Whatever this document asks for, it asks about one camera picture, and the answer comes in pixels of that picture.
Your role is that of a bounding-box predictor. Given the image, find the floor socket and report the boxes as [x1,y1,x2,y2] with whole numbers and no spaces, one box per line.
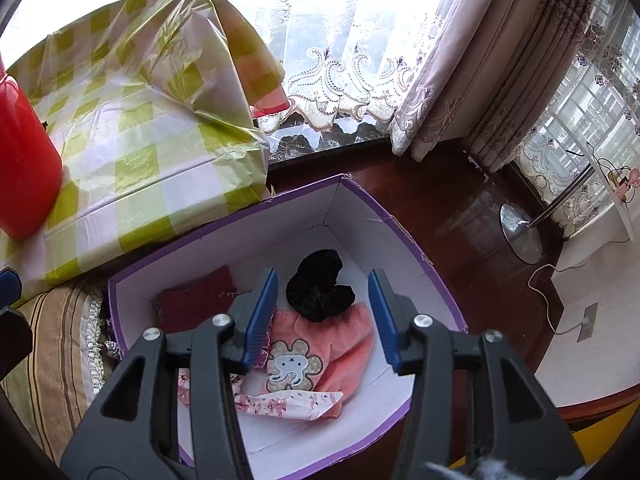
[577,302,599,343]

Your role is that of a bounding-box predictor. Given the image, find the striped sofa cushion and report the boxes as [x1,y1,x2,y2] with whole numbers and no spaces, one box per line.
[0,275,123,466]

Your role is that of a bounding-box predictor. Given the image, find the white cable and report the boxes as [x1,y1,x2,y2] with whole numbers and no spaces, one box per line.
[528,240,631,334]

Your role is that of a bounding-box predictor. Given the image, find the dark marble windowsill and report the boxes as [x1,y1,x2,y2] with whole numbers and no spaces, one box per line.
[265,115,396,163]

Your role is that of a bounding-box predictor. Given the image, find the red thermos flask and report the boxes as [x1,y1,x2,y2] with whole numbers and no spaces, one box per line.
[0,55,64,241]

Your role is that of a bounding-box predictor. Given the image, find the mauve drape curtain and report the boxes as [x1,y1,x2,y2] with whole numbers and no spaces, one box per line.
[465,0,621,173]
[390,0,506,162]

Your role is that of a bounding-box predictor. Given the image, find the pink towel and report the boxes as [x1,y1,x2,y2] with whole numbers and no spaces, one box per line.
[260,307,376,393]

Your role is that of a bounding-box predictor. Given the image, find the white panel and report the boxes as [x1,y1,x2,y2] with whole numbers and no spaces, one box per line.
[585,140,640,243]

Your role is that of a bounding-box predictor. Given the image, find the white lace curtain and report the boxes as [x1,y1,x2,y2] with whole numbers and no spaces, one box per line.
[515,0,640,241]
[255,0,461,133]

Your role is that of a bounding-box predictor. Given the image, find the green checked plastic tablecloth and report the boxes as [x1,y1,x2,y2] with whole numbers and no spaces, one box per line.
[0,0,288,306]

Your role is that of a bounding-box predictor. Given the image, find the black velvet scrunchie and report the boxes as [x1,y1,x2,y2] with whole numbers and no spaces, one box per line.
[286,248,357,323]

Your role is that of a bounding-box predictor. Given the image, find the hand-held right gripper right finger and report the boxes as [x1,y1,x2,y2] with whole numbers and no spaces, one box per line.
[367,268,586,480]

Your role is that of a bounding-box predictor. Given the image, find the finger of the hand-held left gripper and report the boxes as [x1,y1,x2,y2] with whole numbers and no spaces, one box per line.
[0,267,25,308]
[0,305,33,381]

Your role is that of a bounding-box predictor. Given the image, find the purple cardboard box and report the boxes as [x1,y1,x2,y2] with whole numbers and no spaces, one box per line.
[106,174,469,480]

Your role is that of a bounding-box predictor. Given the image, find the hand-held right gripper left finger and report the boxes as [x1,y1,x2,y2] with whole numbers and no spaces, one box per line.
[59,267,279,480]

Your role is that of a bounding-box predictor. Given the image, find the dark red knit glove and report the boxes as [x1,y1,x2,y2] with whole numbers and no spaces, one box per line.
[157,265,238,333]

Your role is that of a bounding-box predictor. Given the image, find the chrome floor stand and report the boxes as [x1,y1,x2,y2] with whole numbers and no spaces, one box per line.
[500,162,598,264]

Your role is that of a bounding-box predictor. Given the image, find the pink floral cloth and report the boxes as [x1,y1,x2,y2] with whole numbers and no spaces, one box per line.
[177,367,346,421]

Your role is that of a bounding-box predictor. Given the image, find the yellow orange cloth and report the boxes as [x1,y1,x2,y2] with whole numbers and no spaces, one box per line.
[570,400,632,467]

